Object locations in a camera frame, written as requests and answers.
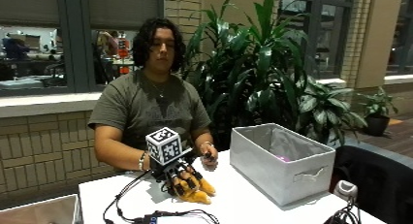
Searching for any bundle of black cables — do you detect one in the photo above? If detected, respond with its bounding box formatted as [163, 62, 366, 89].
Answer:
[322, 198, 363, 224]

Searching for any black connector box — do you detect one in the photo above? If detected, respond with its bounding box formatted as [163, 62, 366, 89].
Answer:
[135, 211, 161, 224]

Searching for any black glove cable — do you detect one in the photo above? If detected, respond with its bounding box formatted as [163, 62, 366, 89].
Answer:
[102, 170, 151, 224]

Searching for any grey fabric storage box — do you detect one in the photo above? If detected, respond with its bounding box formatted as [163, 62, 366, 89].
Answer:
[227, 122, 336, 208]

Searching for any large green leafy plant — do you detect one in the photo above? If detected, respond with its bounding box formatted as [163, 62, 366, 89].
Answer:
[182, 0, 317, 147]

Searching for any white marker cube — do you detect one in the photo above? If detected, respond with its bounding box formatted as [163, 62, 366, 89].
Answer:
[143, 126, 183, 166]

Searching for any white grey charger device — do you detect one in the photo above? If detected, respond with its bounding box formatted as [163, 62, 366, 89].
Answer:
[332, 179, 358, 203]

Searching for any thin necklace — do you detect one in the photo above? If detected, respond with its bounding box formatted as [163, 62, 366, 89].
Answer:
[145, 78, 170, 99]

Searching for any small potted plant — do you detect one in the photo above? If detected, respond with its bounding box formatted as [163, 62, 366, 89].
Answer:
[356, 86, 399, 119]

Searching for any black plant pot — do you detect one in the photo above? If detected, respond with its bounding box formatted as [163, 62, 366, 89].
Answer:
[362, 114, 391, 137]

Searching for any dark window frame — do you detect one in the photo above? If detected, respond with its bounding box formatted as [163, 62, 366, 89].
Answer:
[0, 0, 165, 98]

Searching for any variegated leafy plant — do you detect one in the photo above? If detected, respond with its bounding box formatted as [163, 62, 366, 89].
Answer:
[295, 76, 368, 146]

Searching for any black chair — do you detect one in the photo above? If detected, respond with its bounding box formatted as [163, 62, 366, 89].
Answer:
[328, 144, 413, 224]

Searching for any the person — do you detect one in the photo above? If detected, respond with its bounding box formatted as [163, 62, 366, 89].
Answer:
[86, 17, 219, 174]

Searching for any silver bracelet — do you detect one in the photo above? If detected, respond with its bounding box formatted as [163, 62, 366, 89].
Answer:
[137, 150, 147, 172]

